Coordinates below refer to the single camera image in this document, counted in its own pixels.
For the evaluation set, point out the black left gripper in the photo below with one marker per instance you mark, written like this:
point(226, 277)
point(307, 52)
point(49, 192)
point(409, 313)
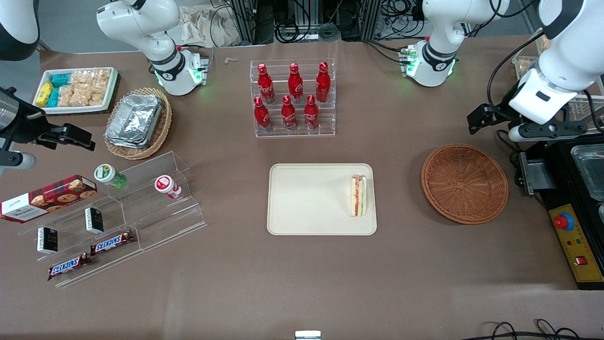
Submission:
point(496, 115)

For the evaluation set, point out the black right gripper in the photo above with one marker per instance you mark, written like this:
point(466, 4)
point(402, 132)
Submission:
point(24, 128)

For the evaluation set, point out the triangular sandwich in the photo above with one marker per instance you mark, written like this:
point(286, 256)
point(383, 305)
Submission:
point(357, 196)

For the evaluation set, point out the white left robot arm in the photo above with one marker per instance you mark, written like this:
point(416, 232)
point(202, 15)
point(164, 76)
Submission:
point(561, 61)

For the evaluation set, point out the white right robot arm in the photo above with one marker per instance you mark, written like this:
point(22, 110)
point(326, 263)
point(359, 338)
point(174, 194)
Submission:
point(141, 23)

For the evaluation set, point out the white rectangular snack tray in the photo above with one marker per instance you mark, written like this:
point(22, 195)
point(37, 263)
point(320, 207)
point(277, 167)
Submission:
point(71, 109)

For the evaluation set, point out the aluminium foil tray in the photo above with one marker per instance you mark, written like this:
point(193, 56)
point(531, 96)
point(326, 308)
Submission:
point(123, 143)
point(134, 120)

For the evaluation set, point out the brown round wicker basket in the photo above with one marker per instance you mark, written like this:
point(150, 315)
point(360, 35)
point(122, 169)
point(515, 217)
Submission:
point(465, 184)

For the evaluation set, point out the light oval wicker basket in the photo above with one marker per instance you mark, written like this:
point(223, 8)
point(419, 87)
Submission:
point(163, 127)

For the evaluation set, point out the cream plastic serving tray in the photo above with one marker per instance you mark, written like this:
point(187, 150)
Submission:
point(311, 198)

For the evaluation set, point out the teal snack packet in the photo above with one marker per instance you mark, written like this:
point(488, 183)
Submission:
point(61, 79)
point(54, 97)

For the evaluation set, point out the clear rice cracker pack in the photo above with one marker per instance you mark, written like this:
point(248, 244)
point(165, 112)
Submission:
point(68, 96)
point(92, 96)
point(101, 76)
point(81, 77)

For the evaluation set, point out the yellow snack packet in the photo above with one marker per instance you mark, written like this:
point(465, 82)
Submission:
point(44, 93)

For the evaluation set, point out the green capped bottle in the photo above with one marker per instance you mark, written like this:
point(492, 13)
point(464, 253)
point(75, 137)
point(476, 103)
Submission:
point(104, 173)

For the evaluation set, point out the red tartan cookie box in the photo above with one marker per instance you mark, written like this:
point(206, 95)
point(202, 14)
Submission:
point(52, 196)

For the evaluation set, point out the wrapped bread pack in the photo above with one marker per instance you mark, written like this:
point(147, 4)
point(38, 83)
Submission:
point(545, 42)
point(524, 67)

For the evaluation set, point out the small black white box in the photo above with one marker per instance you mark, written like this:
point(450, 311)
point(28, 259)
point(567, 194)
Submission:
point(94, 219)
point(47, 240)

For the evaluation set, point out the black appliance housing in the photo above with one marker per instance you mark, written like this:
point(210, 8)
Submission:
point(561, 174)

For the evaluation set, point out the red capped bottle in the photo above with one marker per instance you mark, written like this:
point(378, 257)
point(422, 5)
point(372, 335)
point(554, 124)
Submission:
point(163, 184)

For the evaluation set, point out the Snickers chocolate bar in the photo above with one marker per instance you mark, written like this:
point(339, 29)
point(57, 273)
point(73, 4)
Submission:
point(69, 265)
point(112, 242)

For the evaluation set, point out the clear glass container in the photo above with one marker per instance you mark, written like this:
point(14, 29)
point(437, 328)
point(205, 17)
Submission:
point(590, 165)

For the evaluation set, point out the clear acrylic stepped shelf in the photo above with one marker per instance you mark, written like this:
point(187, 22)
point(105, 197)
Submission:
point(155, 222)

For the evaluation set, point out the red emergency stop button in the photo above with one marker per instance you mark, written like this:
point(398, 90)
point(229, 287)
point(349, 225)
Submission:
point(564, 221)

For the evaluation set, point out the clear acrylic bottle rack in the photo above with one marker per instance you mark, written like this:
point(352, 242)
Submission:
point(332, 118)

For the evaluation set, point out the yellow control panel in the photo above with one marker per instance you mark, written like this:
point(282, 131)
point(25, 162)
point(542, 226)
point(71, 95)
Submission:
point(578, 245)

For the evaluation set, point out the red Coca-Cola bottle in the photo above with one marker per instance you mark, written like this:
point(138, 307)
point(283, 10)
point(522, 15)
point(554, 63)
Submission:
point(288, 113)
point(265, 85)
point(295, 82)
point(262, 115)
point(311, 112)
point(322, 81)

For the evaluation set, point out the beige crumpled paper bag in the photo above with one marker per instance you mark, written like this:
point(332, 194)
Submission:
point(198, 26)

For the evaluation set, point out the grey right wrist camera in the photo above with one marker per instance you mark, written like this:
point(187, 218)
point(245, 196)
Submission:
point(19, 161)

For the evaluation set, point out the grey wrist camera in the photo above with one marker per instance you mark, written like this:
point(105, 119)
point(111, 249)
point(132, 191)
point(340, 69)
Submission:
point(552, 130)
point(19, 161)

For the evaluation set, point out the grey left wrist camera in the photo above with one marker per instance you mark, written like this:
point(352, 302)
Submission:
point(552, 130)

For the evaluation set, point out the grey metal bracket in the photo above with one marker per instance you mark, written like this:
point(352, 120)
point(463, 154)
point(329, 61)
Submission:
point(535, 174)

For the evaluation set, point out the small red switch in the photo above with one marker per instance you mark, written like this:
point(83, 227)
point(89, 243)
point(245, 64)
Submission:
point(580, 260)

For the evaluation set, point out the aluminium frame stand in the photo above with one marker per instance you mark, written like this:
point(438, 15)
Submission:
point(245, 19)

